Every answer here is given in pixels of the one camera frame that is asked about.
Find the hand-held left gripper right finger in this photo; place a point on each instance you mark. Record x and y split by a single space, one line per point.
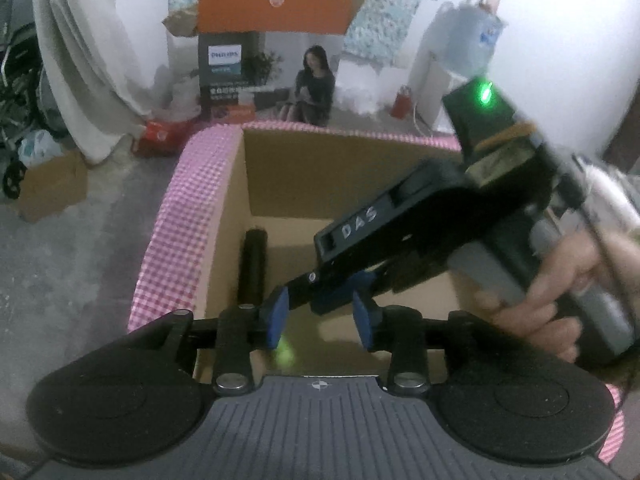
364 321

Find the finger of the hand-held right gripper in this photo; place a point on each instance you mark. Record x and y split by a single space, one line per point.
300 292
334 300

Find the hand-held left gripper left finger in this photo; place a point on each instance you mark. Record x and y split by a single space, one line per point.
274 320

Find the black cylindrical tube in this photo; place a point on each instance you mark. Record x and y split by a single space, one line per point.
253 265

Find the brown cardboard box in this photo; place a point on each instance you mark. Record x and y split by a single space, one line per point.
290 180

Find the person's right hand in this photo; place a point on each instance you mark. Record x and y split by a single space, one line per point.
540 310

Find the red fire extinguisher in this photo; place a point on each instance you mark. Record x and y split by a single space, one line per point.
401 105

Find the white water dispenser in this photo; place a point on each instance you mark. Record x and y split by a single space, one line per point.
430 90

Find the white plastic bag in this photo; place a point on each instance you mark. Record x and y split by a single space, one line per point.
360 96

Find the pink checked cloth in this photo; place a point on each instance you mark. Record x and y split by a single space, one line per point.
185 220

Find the blue water dispenser bottle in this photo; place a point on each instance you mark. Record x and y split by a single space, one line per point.
470 35

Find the red plastic bag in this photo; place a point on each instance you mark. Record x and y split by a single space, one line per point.
160 135

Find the printed appliance box orange flap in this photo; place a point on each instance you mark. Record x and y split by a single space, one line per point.
280 5

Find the small closed cardboard box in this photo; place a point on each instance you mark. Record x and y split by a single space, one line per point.
50 185

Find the pale blue plastic bag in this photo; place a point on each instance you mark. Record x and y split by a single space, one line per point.
37 145

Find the white curtain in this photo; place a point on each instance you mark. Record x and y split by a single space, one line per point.
75 60

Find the folded black stroller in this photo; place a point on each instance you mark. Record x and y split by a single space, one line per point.
20 85

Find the floral patterned wall cloth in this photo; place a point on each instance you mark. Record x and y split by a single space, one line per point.
385 15

